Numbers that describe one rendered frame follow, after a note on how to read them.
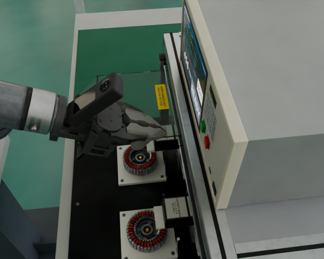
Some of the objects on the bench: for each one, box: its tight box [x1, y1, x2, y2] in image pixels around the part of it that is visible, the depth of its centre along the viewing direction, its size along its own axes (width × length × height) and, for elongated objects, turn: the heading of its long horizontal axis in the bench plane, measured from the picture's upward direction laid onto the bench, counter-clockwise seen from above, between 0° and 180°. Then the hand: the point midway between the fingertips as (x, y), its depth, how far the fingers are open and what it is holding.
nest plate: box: [117, 145, 167, 186], centre depth 109 cm, size 15×15×1 cm
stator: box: [122, 145, 158, 176], centre depth 107 cm, size 11×11×4 cm
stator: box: [127, 210, 168, 253], centre depth 92 cm, size 11×11×4 cm
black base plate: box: [68, 140, 199, 259], centre depth 103 cm, size 47×64×2 cm
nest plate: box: [120, 208, 178, 259], centre depth 94 cm, size 15×15×1 cm
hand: (162, 129), depth 65 cm, fingers closed
